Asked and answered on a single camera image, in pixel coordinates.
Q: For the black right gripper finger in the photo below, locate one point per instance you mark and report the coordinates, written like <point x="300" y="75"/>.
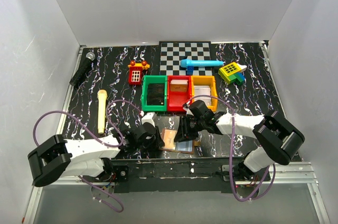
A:
<point x="182" y="135"/>
<point x="184" y="122"/>

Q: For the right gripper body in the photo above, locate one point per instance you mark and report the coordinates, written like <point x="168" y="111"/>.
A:
<point x="197" y="123"/>

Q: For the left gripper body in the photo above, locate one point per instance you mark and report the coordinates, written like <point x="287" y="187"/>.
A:
<point x="151" y="144"/>

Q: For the copper credit card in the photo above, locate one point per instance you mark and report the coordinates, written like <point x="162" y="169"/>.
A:
<point x="168" y="136"/>

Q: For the brown leather card holder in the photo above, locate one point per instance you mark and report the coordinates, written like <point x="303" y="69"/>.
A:
<point x="183" y="147"/>

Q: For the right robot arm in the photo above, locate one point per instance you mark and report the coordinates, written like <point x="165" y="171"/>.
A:
<point x="278" y="139"/>

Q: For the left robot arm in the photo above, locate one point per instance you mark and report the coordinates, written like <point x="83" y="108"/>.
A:
<point x="58" y="157"/>

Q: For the white printed card stack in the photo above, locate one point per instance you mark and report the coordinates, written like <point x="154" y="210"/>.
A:
<point x="205" y="92"/>

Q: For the black card stack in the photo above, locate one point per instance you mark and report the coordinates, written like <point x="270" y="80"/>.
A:
<point x="155" y="94"/>

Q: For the red plastic bin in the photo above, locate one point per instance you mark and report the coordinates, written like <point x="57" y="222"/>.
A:
<point x="175" y="100"/>

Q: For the yellow plastic bin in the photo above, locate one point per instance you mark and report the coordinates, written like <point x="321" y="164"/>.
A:
<point x="205" y="85"/>

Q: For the blue toy brick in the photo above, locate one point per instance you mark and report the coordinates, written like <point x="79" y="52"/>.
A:
<point x="189" y="71"/>

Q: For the green plastic bin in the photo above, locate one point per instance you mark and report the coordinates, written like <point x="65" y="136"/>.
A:
<point x="146" y="81"/>

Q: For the yellow green toy block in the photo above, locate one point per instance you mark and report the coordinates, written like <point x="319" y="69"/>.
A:
<point x="232" y="73"/>

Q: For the blue toy microphone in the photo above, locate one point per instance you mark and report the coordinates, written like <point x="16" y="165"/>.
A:
<point x="185" y="63"/>

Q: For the cream toy microphone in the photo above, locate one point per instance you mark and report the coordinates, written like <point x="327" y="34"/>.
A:
<point x="102" y="99"/>

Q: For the red toy phone booth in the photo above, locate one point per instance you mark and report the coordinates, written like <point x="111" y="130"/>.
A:
<point x="136" y="72"/>

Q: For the checkered board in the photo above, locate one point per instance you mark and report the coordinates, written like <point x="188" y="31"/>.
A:
<point x="172" y="53"/>

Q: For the black microphone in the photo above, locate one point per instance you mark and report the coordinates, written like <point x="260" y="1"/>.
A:
<point x="79" y="76"/>

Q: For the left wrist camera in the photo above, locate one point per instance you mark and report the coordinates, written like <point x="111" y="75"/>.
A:
<point x="150" y="118"/>

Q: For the black base frame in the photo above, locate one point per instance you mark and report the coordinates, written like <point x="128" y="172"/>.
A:
<point x="166" y="175"/>

